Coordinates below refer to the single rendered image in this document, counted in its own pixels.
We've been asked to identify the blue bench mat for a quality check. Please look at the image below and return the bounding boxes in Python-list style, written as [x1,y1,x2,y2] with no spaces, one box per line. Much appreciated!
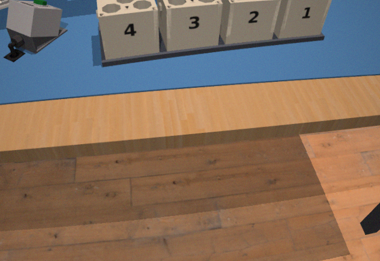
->
[0,0,380,105]

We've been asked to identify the grey sloped desk with green button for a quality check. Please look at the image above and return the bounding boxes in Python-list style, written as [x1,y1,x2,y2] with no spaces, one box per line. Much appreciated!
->
[6,0,68,58]

